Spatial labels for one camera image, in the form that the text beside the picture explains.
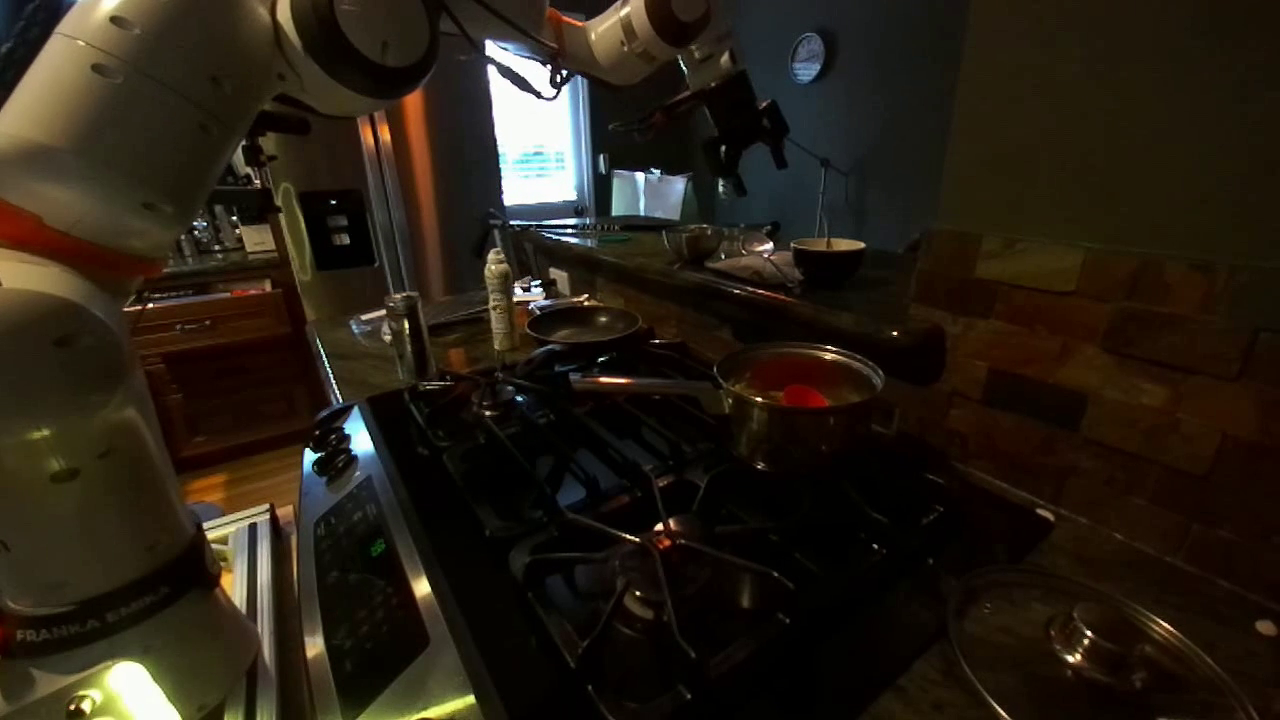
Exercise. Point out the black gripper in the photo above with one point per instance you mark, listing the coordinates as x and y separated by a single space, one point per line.
726 106

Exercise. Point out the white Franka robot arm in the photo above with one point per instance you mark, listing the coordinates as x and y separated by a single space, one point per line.
83 441

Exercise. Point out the small black bowl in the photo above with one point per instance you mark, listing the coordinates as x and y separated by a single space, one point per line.
829 261

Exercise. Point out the black frying pan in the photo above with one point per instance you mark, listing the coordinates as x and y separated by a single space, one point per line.
585 324

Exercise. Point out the glass pot lid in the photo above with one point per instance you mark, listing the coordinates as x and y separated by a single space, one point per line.
1014 652

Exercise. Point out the thin metal desk lamp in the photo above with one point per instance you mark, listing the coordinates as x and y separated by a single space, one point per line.
818 201

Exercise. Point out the bright window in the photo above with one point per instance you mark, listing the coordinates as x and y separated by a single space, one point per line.
534 145

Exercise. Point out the clear container of white beans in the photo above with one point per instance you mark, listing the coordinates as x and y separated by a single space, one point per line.
554 282

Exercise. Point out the red tomato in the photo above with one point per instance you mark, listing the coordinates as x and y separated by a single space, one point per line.
800 392

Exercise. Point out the stainless refrigerator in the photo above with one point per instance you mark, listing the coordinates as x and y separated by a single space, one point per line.
426 226

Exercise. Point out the clear glass dish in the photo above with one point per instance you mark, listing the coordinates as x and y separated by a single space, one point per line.
370 324

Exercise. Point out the black gas stove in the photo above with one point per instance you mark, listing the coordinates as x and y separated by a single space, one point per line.
534 534

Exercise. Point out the black kitchen appliance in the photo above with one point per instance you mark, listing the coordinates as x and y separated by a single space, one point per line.
252 201

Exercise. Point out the black stove knob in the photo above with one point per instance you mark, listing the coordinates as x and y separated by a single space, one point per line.
338 460
327 425

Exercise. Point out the wooden cabinet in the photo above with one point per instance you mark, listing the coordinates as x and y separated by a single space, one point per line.
224 361

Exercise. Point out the round wall clock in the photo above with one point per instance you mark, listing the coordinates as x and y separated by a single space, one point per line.
809 59

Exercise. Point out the black switch panel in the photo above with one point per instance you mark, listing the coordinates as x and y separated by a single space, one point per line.
338 228

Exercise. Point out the aluminium base frame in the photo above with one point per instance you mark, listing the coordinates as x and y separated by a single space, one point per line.
252 587

